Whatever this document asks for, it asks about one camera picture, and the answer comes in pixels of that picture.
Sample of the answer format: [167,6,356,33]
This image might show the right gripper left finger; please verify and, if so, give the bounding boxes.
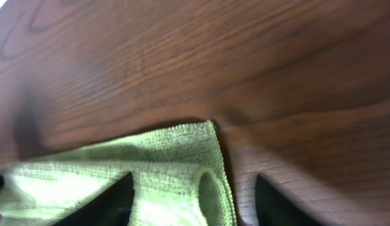
[54,173,135,226]

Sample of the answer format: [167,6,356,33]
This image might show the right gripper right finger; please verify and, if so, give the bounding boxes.
[255,175,323,226]

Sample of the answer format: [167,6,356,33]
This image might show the green microfiber cloth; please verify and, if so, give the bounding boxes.
[0,121,237,225]

